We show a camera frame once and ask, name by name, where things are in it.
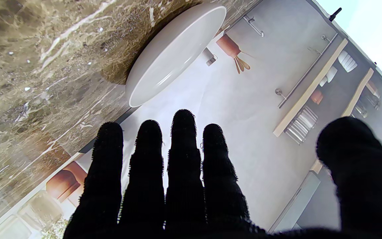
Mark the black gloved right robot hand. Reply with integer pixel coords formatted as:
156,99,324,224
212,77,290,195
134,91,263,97
63,110,382,239

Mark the printed kitchen backdrop banner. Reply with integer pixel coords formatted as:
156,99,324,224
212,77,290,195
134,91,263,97
0,0,382,239

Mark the white round plate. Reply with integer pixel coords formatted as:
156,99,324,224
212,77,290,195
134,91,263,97
125,3,227,108

